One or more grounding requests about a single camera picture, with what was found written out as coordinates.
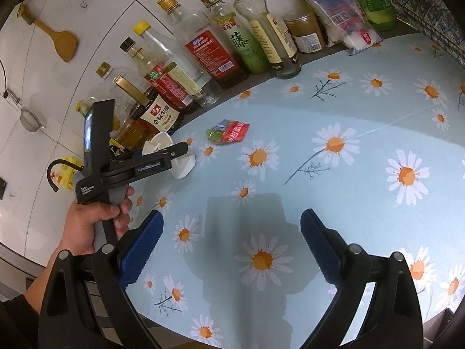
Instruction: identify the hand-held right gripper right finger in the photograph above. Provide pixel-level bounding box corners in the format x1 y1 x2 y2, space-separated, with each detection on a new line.
300 208 424 349

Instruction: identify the black faucet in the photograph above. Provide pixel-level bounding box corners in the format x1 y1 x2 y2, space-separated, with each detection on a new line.
47 159 86 193

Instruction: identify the green packet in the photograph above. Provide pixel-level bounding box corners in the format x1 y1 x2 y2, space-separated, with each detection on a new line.
339 0 397 32

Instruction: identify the green label oil bottle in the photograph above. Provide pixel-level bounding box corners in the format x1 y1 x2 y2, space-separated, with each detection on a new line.
199 0 271 74

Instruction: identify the metal strainer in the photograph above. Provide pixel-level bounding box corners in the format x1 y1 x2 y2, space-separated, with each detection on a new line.
3 89 47 132

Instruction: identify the clear bottle red label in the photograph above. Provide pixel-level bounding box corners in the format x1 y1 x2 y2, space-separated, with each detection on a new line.
157 0 249 90

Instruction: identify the small brown seasoning jar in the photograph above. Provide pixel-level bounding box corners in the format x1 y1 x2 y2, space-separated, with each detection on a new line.
283 10 325 54

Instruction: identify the white and blue bag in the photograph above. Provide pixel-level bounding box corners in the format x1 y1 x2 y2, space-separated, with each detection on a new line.
295 0 384 56

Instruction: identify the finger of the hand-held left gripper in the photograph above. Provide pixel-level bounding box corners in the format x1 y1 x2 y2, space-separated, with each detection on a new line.
140 142 189 162

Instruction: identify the person's left forearm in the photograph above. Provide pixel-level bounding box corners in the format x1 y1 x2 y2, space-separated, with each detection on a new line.
0 249 62 349

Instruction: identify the daisy print tablecloth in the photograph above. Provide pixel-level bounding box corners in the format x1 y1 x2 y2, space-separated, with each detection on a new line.
124 31 465 348

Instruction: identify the wooden spatula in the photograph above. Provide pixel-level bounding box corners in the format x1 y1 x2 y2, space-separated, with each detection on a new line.
17 2 78 63

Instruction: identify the black cap red label bottle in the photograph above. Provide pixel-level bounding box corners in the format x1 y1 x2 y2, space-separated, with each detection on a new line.
120 36 198 115

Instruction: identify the white paper cup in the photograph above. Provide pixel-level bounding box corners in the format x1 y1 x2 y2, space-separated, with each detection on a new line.
142 133 197 179

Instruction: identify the dark soy sauce bottle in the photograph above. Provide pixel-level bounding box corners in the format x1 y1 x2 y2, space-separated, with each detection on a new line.
114 74 184 136

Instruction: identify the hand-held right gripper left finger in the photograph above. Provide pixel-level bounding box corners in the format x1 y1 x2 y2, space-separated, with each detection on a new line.
37 210 165 349

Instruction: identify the patterned cloth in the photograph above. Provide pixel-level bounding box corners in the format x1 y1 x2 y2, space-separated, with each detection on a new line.
383 0 465 62

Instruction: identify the yellow dish soap bottle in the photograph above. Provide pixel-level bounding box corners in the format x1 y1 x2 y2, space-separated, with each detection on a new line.
51 156 84 191

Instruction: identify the clear bottle yellowish label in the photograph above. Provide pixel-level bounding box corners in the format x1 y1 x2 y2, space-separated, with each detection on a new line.
133 20 222 108

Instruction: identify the clear bottle yellow label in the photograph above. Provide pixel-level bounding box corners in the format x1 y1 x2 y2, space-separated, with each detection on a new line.
223 0 302 79

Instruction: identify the person's left hand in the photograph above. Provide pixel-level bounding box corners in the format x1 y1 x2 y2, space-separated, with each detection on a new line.
58 185 135 257

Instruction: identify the green and red snack wrapper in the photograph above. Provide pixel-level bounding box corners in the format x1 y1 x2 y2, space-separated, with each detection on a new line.
206 119 251 144

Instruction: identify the black wall cable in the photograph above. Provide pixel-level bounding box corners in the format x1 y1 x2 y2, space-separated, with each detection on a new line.
0 60 10 97

